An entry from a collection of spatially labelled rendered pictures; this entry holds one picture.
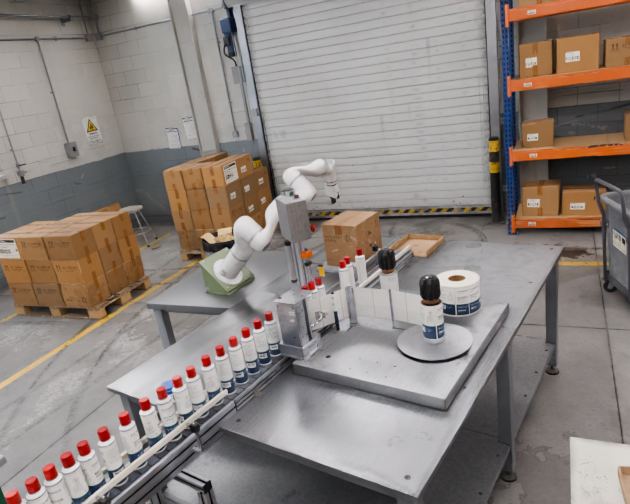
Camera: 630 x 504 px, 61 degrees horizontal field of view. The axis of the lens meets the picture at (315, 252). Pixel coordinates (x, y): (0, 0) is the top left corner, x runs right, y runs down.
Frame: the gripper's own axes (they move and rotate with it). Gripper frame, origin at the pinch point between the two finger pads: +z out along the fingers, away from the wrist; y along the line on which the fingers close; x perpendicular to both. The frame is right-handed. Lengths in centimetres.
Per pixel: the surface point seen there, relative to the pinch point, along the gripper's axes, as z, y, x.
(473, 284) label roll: -44, 128, -56
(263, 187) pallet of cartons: 185, -256, 146
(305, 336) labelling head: -48, 86, -122
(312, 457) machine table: -57, 126, -163
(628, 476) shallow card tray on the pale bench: -64, 205, -115
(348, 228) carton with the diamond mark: -16, 38, -31
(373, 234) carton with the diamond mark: -0.7, 43.0, -14.5
